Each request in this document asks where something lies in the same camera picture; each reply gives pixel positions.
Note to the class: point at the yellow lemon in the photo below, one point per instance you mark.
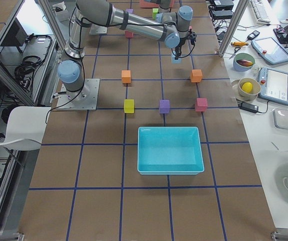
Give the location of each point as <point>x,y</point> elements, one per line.
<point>247,87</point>

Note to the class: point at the white chair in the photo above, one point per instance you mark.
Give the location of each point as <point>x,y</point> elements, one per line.
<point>25,128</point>

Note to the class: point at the cyan plastic tray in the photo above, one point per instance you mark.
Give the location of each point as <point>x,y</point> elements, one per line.
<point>169,151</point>

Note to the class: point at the white keyboard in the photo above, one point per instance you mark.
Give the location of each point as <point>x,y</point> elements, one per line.
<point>259,12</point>

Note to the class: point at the yellow foam block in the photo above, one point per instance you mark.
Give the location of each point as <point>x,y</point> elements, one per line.
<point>128,106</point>

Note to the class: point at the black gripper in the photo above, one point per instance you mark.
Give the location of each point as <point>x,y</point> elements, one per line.
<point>179,45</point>

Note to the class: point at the light blue foam block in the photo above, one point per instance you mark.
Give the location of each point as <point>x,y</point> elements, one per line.
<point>174,58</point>

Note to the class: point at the teach pendant far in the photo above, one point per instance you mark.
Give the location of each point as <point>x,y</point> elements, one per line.
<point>270,50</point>

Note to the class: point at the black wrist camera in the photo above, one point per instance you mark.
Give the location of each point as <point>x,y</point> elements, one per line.
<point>192,37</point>

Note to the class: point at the black power adapter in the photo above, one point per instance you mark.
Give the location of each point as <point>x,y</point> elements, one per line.
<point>248,107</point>

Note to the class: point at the yellow handled tool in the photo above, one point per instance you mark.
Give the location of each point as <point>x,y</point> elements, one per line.
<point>239,44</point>

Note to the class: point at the teach pendant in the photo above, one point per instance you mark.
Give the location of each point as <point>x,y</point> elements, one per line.
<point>273,85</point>
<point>270,50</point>

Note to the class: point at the aluminium frame post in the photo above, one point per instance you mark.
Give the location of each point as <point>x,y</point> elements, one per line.
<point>238,13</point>

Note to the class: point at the green foam block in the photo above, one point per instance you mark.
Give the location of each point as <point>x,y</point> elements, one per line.
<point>155,11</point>

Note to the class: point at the scissors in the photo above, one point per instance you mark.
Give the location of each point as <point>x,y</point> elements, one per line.
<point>236,49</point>

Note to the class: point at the orange block far side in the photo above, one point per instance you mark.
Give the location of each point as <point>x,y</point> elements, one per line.
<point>196,75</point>

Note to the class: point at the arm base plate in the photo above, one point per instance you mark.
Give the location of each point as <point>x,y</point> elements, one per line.
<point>86,100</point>
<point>97,30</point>

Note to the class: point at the green bowl with fruit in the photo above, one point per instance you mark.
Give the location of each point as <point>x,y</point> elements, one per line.
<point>243,62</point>

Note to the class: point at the purple foam block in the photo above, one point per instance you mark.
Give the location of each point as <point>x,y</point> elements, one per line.
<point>164,107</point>

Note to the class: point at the purple block far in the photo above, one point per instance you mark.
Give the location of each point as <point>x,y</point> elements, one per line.
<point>130,11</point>

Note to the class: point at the orange block near arm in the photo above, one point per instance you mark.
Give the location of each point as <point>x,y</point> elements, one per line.
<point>126,76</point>

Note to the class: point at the pink block near tray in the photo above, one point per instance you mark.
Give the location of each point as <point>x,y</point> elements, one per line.
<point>201,104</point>

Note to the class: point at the teach pendant near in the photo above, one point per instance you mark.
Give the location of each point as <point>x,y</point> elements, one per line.
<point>273,85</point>

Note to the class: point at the pink plastic tray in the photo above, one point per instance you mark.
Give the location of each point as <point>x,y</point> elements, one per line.
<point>144,4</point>

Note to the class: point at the pink block base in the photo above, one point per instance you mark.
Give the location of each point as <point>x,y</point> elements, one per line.
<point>128,34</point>

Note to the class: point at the beige bowl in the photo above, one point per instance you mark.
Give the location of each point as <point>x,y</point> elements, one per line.
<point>248,96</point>

